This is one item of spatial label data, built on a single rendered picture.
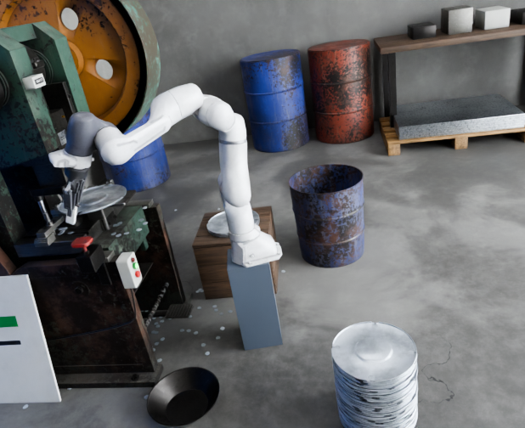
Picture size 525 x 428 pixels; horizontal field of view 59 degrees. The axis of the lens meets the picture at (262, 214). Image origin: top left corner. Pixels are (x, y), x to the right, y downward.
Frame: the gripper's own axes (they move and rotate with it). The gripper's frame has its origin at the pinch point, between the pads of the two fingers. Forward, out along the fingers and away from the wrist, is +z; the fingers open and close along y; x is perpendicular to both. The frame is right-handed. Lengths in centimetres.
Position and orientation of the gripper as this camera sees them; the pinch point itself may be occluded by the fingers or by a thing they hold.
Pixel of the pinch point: (71, 214)
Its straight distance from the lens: 181.4
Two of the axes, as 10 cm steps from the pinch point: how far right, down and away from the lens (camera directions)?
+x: -9.5, -3.2, -0.2
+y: 1.3, -4.5, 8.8
